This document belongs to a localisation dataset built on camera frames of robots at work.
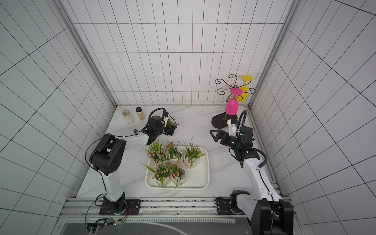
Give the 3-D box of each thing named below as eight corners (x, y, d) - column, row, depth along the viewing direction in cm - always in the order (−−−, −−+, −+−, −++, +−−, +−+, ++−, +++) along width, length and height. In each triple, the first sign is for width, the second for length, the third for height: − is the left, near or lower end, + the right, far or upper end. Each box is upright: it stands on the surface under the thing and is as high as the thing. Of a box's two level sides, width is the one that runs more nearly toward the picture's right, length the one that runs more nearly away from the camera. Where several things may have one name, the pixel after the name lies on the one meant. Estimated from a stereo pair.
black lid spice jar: (137, 120, 111) (134, 112, 105) (139, 114, 115) (136, 106, 108) (144, 120, 111) (141, 112, 105) (145, 114, 115) (143, 106, 108)
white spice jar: (125, 123, 111) (120, 114, 103) (127, 118, 114) (123, 108, 106) (132, 123, 111) (128, 114, 103) (134, 118, 114) (130, 108, 106)
